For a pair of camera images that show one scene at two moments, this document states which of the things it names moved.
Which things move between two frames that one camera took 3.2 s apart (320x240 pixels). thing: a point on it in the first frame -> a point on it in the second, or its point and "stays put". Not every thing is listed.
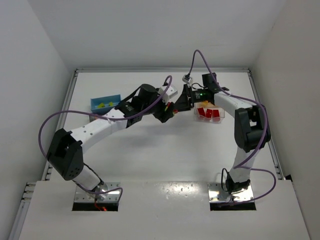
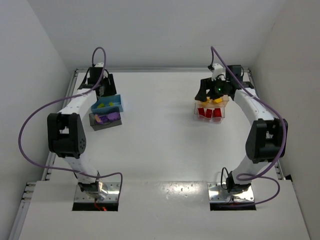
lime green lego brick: (101, 105) stays put
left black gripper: (163, 113) -> (107, 85)
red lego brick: (201, 111) stays put
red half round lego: (209, 113) stays put
